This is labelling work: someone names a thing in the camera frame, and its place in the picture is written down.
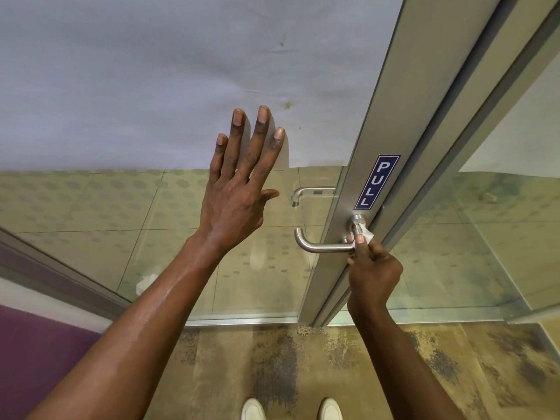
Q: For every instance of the person's left hand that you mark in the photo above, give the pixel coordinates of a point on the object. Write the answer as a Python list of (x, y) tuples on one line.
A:
[(229, 205)]

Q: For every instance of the person's right hand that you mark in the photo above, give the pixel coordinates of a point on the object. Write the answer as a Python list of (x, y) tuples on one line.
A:
[(376, 275)]

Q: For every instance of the person's left thumb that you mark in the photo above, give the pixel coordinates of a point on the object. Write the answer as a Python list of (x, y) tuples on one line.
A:
[(267, 197)]

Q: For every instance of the person's right thumb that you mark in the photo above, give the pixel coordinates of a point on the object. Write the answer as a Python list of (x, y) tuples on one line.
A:
[(364, 248)]

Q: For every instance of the person's left middle finger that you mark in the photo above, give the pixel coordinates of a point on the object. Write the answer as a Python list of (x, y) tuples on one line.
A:
[(258, 137)]

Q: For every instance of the person's left little finger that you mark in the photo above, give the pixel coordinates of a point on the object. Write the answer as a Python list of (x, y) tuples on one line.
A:
[(219, 155)]

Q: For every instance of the white wipe cloth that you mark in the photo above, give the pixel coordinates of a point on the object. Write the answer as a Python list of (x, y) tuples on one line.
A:
[(368, 235)]

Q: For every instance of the glass door with metal stile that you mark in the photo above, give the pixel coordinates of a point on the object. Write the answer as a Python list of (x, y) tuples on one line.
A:
[(131, 83)]

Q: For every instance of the person's right forearm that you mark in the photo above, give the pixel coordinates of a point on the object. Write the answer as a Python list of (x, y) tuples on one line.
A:
[(402, 367)]

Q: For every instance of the person's left forearm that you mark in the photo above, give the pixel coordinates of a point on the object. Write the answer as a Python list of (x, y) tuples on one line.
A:
[(144, 319)]

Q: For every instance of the blue door label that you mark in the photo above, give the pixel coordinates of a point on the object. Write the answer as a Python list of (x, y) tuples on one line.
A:
[(377, 182)]

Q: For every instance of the person's white right shoe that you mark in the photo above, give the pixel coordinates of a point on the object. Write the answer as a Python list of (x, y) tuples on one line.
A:
[(330, 410)]

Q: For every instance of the person's white shoe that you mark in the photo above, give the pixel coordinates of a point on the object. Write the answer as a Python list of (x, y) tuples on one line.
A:
[(253, 410), (330, 410)]

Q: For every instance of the person's white left shoe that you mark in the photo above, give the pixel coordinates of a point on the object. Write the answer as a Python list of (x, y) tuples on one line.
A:
[(253, 410)]

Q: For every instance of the fixed glass panel with frame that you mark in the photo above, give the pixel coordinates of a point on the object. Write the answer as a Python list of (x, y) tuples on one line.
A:
[(481, 258)]

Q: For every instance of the grey metal door frame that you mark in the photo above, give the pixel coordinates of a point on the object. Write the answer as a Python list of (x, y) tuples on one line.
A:
[(65, 275)]

